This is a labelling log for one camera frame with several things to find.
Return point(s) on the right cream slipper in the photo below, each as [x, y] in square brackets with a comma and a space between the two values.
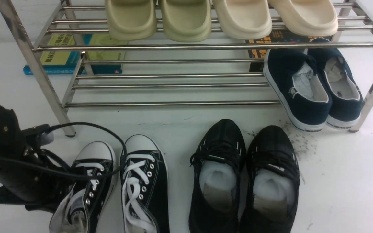
[316, 18]

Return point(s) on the yellow and blue book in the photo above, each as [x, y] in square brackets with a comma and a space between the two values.
[64, 62]

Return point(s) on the left navy slip-on shoe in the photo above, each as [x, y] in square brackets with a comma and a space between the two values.
[295, 78]

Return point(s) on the black and orange book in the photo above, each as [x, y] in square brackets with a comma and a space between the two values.
[290, 37]

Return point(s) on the right green slipper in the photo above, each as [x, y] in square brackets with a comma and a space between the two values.
[186, 20]

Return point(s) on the left cream slipper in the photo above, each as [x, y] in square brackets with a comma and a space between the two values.
[244, 19]

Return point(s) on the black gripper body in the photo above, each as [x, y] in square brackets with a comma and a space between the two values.
[26, 169]

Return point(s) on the right navy slip-on shoe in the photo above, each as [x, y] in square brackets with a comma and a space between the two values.
[335, 73]

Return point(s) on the black canvas sneaker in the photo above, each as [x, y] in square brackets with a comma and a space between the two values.
[145, 187]
[81, 208]

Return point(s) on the left black mesh sneaker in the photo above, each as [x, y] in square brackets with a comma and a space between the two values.
[217, 163]

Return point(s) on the cream slipper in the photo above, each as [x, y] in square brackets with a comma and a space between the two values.
[316, 18]
[244, 19]

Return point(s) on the left green slipper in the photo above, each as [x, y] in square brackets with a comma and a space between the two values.
[130, 20]

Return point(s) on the stainless steel shoe rack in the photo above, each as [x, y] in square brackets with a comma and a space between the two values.
[62, 33]

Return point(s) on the green slipper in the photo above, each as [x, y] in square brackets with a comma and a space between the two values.
[130, 20]
[186, 20]

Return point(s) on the right black mesh sneaker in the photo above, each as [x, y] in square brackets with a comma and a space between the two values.
[273, 183]

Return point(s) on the navy slip-on shoe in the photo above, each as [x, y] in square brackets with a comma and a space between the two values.
[295, 78]
[335, 73]

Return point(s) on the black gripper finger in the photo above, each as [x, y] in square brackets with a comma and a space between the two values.
[9, 198]

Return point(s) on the black mesh sneaker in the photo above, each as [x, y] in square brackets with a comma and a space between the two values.
[217, 163]
[273, 183]

